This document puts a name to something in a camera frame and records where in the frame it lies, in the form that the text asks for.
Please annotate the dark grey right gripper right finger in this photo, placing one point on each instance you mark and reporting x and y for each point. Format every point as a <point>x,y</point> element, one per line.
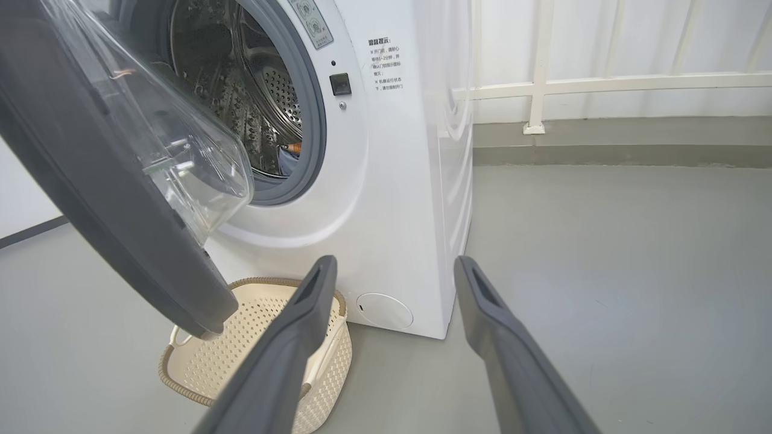
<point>512,374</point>

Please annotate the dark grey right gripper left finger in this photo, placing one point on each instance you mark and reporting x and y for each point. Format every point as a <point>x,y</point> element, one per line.
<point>283,361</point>

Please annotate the large blue printed garment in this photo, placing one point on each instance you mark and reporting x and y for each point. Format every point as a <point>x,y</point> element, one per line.
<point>289,161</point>

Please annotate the grey washing machine door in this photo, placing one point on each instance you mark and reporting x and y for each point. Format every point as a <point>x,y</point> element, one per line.
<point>90,181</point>

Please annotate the white front-load washing machine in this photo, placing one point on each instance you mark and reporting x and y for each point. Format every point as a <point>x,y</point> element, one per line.
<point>392,211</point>

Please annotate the cream perforated laundry basket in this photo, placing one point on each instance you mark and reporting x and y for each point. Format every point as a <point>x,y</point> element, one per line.
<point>241,349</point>

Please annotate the round white filter cover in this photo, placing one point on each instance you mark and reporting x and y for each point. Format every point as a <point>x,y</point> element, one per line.
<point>385,311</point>

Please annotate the white metal railing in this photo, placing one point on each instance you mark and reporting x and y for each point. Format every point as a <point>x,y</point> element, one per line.
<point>603,84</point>

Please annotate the grey caution sticker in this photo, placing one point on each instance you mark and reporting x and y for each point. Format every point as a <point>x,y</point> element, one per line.
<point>312,24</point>

